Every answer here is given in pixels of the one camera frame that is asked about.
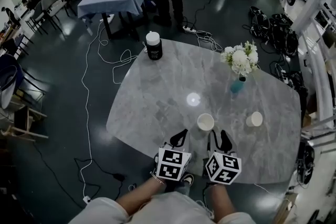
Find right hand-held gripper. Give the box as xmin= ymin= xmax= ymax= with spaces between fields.
xmin=204 ymin=130 xmax=243 ymax=186

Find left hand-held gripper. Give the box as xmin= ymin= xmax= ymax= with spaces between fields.
xmin=154 ymin=129 xmax=193 ymax=182

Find person's right forearm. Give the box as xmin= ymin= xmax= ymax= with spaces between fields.
xmin=208 ymin=183 xmax=236 ymax=220

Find person's left forearm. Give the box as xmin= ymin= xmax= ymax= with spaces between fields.
xmin=115 ymin=177 xmax=165 ymax=215

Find person's black white shoe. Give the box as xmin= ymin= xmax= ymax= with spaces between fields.
xmin=182 ymin=173 xmax=195 ymax=185

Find person's blue jeans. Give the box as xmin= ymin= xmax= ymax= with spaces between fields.
xmin=164 ymin=179 xmax=191 ymax=196

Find blue ribbed vase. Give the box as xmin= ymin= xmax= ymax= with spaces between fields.
xmin=230 ymin=76 xmax=247 ymax=94

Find person's white shirt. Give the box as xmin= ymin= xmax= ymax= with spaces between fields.
xmin=68 ymin=191 xmax=257 ymax=224

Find white flower bouquet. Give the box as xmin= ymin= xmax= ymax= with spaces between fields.
xmin=220 ymin=40 xmax=259 ymax=78

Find black gear heap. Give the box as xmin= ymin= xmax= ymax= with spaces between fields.
xmin=296 ymin=144 xmax=316 ymax=184

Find wooden floor plank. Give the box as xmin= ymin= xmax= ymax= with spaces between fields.
xmin=272 ymin=193 xmax=299 ymax=224

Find black bottle white cap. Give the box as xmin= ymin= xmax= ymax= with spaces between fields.
xmin=145 ymin=30 xmax=163 ymax=61

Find white metal shelving rack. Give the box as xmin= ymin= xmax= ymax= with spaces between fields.
xmin=296 ymin=0 xmax=336 ymax=137

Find pile of black bags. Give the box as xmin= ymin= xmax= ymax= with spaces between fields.
xmin=248 ymin=6 xmax=300 ymax=58

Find blue chair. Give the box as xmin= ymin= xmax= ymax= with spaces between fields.
xmin=0 ymin=54 xmax=50 ymax=111

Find grey dining chair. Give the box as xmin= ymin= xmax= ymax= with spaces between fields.
xmin=39 ymin=0 xmax=71 ymax=32

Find thin wrist bracelet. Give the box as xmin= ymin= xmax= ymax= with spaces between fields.
xmin=149 ymin=170 xmax=165 ymax=185

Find black floor cable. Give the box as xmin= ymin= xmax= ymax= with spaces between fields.
xmin=34 ymin=138 xmax=125 ymax=208

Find long white floor cable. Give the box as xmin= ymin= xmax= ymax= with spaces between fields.
xmin=80 ymin=20 xmax=139 ymax=201

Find wooden frame stool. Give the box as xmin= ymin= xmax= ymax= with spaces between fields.
xmin=0 ymin=104 xmax=49 ymax=143

